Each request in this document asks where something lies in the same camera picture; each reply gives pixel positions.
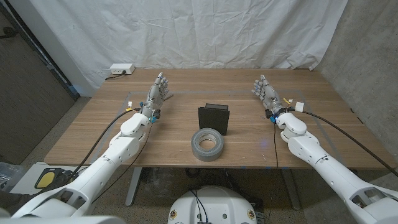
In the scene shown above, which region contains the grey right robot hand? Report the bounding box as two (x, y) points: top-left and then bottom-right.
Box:
(251, 74), (287, 118)

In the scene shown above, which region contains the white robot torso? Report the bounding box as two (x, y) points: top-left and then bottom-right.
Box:
(167, 185), (258, 224)

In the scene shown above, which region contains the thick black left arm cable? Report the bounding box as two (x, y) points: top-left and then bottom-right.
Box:
(30, 108), (142, 200)

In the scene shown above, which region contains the dark door panel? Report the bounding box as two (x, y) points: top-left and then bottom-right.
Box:
(0, 2), (80, 166)

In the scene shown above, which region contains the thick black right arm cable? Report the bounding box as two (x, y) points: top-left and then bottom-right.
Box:
(301, 108), (398, 178)

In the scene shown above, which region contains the white power strip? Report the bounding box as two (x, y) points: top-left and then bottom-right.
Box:
(109, 63), (136, 75)

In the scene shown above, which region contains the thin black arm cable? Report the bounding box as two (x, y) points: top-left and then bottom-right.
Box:
(91, 121), (154, 205)
(272, 121), (279, 170)

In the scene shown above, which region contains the white backdrop cloth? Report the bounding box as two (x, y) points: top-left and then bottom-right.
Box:
(29, 0), (349, 97)

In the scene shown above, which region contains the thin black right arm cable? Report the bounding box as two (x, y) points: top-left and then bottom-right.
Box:
(272, 121), (279, 170)

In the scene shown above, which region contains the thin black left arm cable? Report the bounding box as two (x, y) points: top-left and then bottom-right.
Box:
(91, 121), (154, 205)

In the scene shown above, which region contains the black power cord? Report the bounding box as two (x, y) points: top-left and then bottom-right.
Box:
(104, 70), (127, 81)

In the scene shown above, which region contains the white floor board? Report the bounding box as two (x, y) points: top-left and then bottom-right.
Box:
(11, 162), (81, 195)

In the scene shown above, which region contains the clear plastic container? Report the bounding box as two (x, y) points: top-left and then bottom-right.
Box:
(0, 161), (24, 200)

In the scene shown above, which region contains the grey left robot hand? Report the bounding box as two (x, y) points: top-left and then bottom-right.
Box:
(141, 72), (170, 116)

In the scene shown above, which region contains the grey duct tape roll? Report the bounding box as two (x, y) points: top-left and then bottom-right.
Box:
(190, 127), (224, 162)

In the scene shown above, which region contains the black door handle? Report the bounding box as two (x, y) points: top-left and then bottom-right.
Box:
(0, 27), (18, 40)

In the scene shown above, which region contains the black box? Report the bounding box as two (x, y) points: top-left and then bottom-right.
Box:
(198, 103), (231, 136)

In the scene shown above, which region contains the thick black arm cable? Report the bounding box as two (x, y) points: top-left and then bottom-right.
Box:
(301, 108), (398, 178)
(30, 108), (142, 200)

